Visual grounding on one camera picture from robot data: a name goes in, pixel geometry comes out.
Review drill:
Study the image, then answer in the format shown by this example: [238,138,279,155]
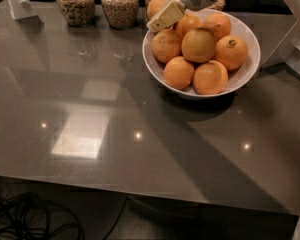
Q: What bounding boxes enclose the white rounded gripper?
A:
[147,0,217,33]

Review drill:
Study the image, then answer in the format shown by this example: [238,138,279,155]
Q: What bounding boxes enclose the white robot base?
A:
[262,22,300,79]

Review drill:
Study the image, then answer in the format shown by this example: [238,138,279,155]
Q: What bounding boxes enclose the greenish centre orange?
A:
[181,28,216,63]

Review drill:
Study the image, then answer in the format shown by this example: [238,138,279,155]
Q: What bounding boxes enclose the white ceramic bowl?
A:
[142,13,261,100]

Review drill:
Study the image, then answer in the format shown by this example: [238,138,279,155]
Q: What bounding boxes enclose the glass jar of grains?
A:
[101,0,139,29]

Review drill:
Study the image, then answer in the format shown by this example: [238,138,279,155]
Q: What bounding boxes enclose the glass jar of mixed cereal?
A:
[209,0,225,11]

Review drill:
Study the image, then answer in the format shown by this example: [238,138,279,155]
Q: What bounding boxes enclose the right orange with stem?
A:
[214,35,249,71]

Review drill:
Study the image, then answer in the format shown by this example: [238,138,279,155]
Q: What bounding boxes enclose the glass jar of nuts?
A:
[56,0,95,27]

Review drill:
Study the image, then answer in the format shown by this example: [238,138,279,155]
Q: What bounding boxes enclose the white stand bracket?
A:
[8,0,37,20]

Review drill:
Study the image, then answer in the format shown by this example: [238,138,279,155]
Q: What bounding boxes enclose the black floor cables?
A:
[0,183,129,240]

